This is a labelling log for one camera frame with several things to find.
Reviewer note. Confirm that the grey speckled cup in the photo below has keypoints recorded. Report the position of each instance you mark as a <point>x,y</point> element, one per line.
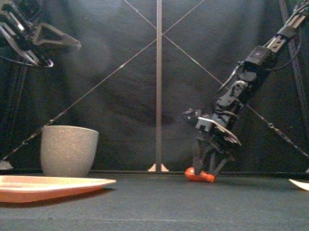
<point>68,150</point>

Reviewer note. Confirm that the vertical frame pole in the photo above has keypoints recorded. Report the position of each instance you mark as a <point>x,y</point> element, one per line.
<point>158,90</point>

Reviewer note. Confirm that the black frame rail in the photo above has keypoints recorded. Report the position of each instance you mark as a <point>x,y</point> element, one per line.
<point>120,173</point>

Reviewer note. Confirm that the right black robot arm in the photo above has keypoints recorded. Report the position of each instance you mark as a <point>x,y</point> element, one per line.
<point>257,69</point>

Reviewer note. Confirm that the pink rectangular plate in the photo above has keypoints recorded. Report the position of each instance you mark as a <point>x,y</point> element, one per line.
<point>48,188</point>

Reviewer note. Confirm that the orange toy drumstick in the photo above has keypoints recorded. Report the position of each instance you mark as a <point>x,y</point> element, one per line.
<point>193,177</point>

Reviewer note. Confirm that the white plate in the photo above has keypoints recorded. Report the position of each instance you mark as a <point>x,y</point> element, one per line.
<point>301,184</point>

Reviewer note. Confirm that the black cloth curtain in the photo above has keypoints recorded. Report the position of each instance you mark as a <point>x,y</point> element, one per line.
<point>120,126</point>

